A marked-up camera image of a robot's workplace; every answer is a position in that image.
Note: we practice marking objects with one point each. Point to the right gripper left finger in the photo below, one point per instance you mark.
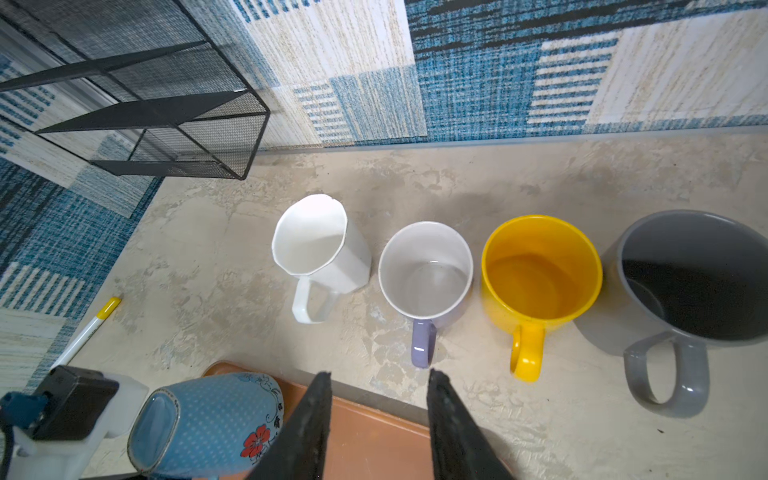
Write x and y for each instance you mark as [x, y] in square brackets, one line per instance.
[300, 449]

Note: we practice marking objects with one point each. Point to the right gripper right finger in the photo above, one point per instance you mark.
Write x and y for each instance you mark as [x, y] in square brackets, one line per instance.
[459, 448]

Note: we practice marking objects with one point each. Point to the blue patterned mug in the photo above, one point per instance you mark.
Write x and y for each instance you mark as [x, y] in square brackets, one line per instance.
[207, 427]

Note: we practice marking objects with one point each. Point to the purple mug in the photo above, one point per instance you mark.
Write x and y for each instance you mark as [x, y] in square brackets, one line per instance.
[426, 274]

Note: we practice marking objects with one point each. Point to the yellow mug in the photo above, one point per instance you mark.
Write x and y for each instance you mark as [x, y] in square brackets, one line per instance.
[538, 273]

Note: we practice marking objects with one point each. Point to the white faceted mug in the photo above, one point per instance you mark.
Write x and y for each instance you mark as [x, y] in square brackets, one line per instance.
[316, 242]

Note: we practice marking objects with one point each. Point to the grey mug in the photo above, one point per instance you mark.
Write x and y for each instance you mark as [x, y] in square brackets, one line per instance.
[688, 278]

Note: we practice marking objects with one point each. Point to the brown serving tray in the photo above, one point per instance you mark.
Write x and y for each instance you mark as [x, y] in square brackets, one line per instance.
[366, 443]

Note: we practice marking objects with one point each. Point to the yellow white marker pen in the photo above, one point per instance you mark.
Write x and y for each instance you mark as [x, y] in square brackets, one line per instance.
[87, 332]

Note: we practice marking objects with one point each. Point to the black mesh shelf rack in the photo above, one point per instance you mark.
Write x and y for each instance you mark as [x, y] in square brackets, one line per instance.
[133, 88]

